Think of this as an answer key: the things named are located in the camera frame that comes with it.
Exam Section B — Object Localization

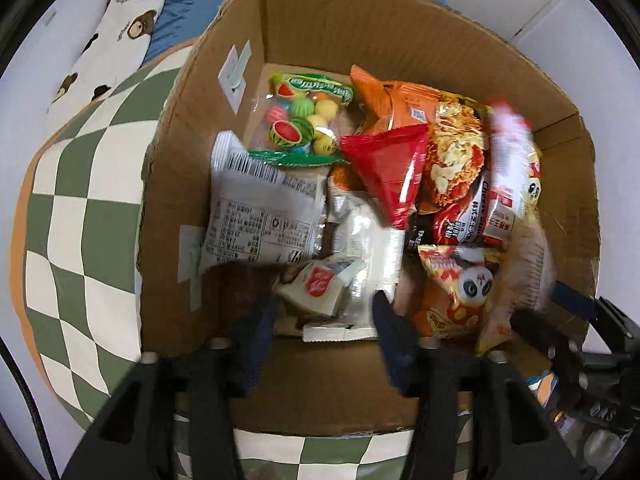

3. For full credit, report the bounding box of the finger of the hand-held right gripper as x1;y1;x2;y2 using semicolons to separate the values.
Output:
552;282;596;318
512;307;586;401

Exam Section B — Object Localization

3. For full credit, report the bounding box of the grey white barcode packet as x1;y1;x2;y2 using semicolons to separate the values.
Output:
200;130;328;268

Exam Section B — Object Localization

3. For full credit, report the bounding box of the red yellow noodle bag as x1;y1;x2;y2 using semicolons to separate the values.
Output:
406;100;501;261

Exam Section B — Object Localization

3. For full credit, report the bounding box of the small white red-label packet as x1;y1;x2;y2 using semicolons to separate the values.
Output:
276;255;368;318

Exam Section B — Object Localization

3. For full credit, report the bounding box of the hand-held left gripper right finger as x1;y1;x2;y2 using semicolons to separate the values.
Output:
372;292;566;480

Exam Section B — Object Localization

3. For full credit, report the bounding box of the black cable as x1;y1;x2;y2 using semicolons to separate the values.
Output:
0;340;58;480

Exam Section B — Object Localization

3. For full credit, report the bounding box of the white red snack packet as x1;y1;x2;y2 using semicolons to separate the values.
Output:
482;101;543;248

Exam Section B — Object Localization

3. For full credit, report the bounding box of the brown cardboard box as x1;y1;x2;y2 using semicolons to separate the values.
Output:
135;0;601;436

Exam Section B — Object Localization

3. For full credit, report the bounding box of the clear plastic wrapper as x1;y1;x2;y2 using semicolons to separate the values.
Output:
325;192;386;256

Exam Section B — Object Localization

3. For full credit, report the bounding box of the white cabinet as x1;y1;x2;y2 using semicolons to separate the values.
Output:
430;0;616;56

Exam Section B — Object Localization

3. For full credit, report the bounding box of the bear print white pillow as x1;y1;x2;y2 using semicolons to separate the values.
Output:
47;0;168;118

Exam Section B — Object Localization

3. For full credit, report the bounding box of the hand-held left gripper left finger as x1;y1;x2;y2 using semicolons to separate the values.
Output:
62;297;278;480

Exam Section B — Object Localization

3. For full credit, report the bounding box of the cream white snack packet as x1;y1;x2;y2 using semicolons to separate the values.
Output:
302;210;403;342

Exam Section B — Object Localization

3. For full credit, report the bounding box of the orange panda snack bag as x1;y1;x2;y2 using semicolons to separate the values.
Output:
417;244;497;341

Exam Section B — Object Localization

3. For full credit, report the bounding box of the beige snack packet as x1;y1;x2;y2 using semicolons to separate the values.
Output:
475;215;558;357

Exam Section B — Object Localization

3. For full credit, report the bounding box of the watermelon candy bag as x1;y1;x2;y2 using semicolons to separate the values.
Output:
247;72;356;167

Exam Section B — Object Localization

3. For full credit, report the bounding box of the blue orange snack packet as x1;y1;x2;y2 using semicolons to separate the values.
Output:
525;372;558;406

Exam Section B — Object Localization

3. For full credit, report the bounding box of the green white checkered blanket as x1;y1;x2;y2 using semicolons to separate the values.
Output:
10;37;473;480

